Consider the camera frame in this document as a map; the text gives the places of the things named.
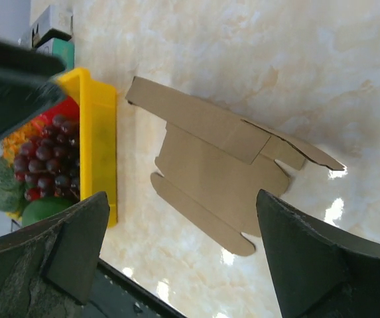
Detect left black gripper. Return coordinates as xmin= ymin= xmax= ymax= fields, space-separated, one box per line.
xmin=0 ymin=41 xmax=67 ymax=142

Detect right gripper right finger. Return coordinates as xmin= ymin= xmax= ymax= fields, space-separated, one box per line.
xmin=256 ymin=189 xmax=380 ymax=317

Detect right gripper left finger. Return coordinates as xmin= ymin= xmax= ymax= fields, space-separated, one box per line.
xmin=0 ymin=191 xmax=110 ymax=317

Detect brown cardboard box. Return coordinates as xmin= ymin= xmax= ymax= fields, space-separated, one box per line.
xmin=126 ymin=77 xmax=344 ymax=256

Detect green toothpaste box front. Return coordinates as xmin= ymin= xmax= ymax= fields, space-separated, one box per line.
xmin=36 ymin=38 xmax=75 ymax=72

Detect red apple back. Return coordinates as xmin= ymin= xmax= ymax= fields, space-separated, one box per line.
xmin=31 ymin=97 xmax=80 ymax=130

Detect orange spiky fruit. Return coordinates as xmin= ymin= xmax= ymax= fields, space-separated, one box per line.
xmin=1 ymin=119 xmax=45 ymax=166

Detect green lime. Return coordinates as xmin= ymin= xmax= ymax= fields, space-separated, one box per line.
xmin=22 ymin=197 xmax=73 ymax=227

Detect yellow plastic tray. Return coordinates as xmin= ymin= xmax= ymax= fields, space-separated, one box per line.
xmin=5 ymin=67 xmax=119 ymax=229

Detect purple grape bunch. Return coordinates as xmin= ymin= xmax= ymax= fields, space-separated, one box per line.
xmin=12 ymin=115 xmax=80 ymax=202

